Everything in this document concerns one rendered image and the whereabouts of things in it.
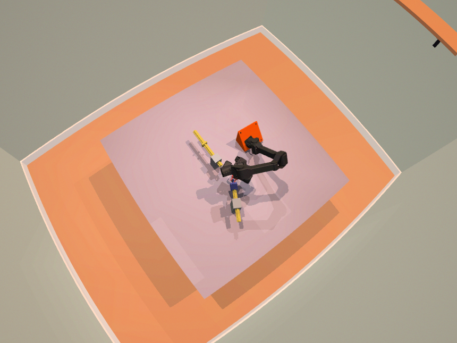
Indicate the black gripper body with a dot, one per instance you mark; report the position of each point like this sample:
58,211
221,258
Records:
245,180

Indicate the olive-yellow square bar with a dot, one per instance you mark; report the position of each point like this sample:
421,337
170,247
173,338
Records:
215,159

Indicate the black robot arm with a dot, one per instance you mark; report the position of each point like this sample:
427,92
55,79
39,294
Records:
240,169

